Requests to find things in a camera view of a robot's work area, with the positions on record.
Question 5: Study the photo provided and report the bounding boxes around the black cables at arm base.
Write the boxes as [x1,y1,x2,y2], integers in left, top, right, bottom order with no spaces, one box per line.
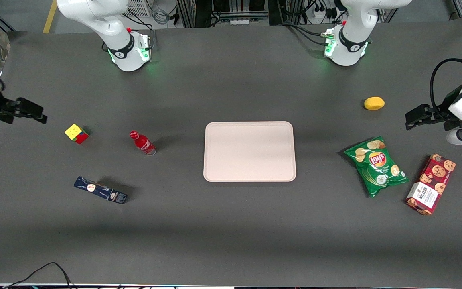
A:
[278,21,332,47]

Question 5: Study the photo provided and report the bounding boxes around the colourful Rubik's cube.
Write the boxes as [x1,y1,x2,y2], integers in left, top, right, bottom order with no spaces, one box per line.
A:
[64,124,90,145]

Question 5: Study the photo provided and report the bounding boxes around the white power strip with plugs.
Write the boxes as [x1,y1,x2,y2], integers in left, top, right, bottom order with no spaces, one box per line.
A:
[312,7,339,21]

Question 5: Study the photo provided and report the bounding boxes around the black cable at table edge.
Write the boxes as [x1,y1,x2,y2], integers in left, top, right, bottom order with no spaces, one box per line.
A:
[2,262,73,289]

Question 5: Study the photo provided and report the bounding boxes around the black metal equipment rack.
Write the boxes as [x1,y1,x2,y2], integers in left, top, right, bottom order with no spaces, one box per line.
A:
[176,0,308,28]

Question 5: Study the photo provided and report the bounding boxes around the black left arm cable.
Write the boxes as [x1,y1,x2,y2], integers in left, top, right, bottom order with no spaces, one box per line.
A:
[430,27,462,112]

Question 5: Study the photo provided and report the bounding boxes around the red cookie box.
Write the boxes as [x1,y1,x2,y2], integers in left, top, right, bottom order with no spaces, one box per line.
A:
[405,154,456,216]

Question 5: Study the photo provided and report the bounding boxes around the red coke bottle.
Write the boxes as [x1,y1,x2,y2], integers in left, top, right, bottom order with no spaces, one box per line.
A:
[130,130,157,156]

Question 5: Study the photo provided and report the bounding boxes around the dark blue snack box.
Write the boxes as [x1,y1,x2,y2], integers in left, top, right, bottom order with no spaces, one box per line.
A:
[73,176,128,204]

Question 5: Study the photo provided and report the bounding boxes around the white perforated box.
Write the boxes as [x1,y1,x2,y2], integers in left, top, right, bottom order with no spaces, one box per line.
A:
[123,0,152,18]

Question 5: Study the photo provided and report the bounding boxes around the beige plastic tray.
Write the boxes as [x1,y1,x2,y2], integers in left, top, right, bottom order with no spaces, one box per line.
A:
[203,121,297,183]

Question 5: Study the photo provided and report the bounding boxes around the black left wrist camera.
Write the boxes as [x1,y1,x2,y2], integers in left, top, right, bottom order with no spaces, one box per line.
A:
[436,85,462,121]

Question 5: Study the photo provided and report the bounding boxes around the green Lay's chips bag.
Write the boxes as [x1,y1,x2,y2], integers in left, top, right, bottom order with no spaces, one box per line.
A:
[343,136,410,198]

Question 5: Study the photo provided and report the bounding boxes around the yellow lemon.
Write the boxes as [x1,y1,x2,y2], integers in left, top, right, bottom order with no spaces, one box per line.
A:
[364,96,385,111]

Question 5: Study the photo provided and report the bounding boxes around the coiled grey cable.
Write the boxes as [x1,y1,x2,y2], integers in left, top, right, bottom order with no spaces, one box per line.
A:
[151,5,172,25]

